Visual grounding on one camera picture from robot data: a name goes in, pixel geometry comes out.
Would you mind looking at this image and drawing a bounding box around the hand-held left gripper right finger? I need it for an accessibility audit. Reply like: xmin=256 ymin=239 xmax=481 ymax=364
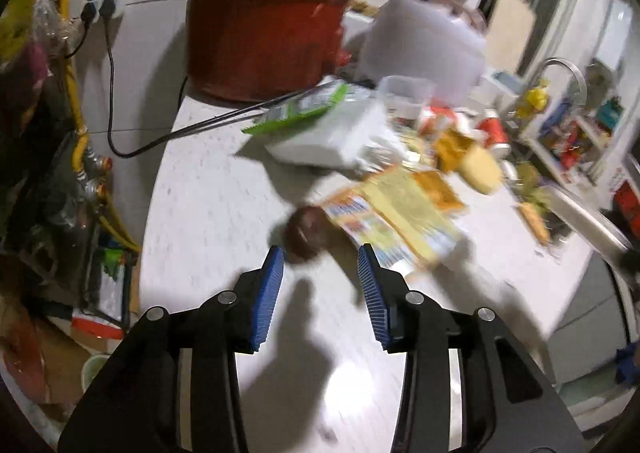
xmin=357 ymin=243 xmax=586 ymax=453

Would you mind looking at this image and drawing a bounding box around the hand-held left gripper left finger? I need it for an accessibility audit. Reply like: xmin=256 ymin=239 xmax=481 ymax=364
xmin=57 ymin=245 xmax=285 ymax=453

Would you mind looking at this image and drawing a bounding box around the dark brown round lump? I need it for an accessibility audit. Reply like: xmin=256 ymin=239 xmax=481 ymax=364
xmin=281 ymin=205 xmax=342 ymax=264

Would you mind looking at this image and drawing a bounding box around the yellow printed wrapper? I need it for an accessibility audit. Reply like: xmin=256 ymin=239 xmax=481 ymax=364
xmin=320 ymin=165 xmax=464 ymax=277

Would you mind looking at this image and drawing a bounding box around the orange snack packet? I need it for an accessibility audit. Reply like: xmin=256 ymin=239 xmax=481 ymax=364
xmin=412 ymin=169 xmax=469 ymax=217

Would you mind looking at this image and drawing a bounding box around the green white box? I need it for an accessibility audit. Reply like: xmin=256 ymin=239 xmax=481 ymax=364
xmin=96 ymin=247 xmax=132 ymax=320

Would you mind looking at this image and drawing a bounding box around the white plastic bag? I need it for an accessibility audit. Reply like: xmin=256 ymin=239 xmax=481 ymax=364
xmin=264 ymin=95 xmax=407 ymax=172

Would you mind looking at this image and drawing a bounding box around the pale yellow food piece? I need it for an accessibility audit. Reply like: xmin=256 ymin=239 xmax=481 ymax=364
xmin=459 ymin=145 xmax=504 ymax=196

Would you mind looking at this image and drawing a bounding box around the orange yellow wrapper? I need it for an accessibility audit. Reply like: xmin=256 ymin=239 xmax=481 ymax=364
xmin=434 ymin=125 xmax=477 ymax=174

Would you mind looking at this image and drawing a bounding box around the red white packet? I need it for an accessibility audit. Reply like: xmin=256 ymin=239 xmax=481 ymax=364
xmin=71 ymin=312 xmax=126 ymax=341

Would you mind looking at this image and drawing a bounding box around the small orange packet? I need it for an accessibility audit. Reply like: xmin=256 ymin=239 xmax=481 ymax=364
xmin=516 ymin=202 xmax=552 ymax=245

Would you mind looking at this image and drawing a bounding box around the green bowl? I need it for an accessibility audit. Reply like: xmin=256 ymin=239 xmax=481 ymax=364
xmin=81 ymin=354 xmax=112 ymax=392

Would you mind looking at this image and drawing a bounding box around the green snack packet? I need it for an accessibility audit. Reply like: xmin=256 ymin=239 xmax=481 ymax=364
xmin=241 ymin=80 xmax=350 ymax=136

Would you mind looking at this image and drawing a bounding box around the clear plastic tub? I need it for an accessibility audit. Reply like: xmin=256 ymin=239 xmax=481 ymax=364
xmin=377 ymin=75 xmax=436 ymax=122

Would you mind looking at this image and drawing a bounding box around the red can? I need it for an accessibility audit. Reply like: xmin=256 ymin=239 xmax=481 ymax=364
xmin=475 ymin=114 xmax=512 ymax=160

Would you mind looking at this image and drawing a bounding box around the metal gas valve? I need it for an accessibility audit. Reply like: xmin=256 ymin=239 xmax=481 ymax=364
xmin=74 ymin=132 xmax=114 ymax=216

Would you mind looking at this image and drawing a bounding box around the metal sink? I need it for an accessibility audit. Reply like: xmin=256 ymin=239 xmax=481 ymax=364
xmin=544 ymin=182 xmax=635 ymax=256

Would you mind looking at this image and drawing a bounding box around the brown cardboard box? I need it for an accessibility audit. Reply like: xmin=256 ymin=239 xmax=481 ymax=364
xmin=0 ymin=303 xmax=91 ymax=406

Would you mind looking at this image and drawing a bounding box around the yellow plastic toy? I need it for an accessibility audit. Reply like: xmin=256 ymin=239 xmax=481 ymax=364
xmin=517 ymin=79 xmax=552 ymax=122

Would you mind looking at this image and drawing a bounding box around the red clay pot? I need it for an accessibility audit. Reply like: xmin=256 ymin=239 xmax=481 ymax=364
xmin=186 ymin=0 xmax=347 ymax=104

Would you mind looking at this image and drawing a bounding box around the white translucent container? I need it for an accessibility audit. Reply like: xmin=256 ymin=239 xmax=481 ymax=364
xmin=360 ymin=0 xmax=488 ymax=104

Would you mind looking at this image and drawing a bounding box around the blue cloth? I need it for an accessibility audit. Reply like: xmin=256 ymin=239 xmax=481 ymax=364
xmin=615 ymin=343 xmax=640 ymax=385

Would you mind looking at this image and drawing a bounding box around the metal faucet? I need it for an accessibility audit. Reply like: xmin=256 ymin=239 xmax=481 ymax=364
xmin=509 ymin=57 xmax=589 ymax=134

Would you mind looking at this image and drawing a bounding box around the tan cutting board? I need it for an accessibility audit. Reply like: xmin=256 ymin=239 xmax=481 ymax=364
xmin=484 ymin=0 xmax=539 ymax=77

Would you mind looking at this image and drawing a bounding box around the teal packet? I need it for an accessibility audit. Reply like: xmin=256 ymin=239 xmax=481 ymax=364
xmin=597 ymin=98 xmax=627 ymax=131

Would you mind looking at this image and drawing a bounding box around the colourful plastic bag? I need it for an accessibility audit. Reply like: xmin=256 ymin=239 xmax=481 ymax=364
xmin=0 ymin=0 xmax=68 ymax=78

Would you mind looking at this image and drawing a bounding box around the black power cable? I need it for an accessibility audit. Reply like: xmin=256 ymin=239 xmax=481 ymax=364
xmin=99 ymin=0 xmax=321 ymax=158
xmin=62 ymin=0 xmax=98 ymax=58

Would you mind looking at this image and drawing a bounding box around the yellow gas hose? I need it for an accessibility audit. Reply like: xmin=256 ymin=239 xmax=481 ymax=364
xmin=59 ymin=0 xmax=144 ymax=255

